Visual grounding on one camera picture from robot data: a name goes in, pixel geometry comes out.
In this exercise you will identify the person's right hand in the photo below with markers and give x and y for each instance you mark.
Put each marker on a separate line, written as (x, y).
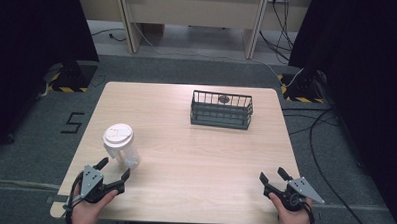
(291, 218)

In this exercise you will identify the clear plastic pitcher white lid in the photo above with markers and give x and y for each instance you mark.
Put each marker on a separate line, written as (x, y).
(120, 145)

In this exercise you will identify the person's left hand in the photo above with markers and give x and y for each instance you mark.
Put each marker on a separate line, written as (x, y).
(88, 210)

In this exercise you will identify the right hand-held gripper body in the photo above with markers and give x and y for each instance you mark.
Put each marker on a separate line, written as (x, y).
(297, 193)

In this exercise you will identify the black curtain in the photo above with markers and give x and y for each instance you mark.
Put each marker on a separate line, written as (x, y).
(35, 53)
(364, 91)

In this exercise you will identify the beige desk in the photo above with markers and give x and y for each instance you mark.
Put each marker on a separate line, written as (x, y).
(193, 11)

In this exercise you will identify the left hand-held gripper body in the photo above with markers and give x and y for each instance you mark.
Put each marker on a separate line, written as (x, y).
(91, 185)

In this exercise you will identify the black stand base hazard tape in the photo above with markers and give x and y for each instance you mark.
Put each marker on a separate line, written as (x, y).
(302, 87)
(71, 77)

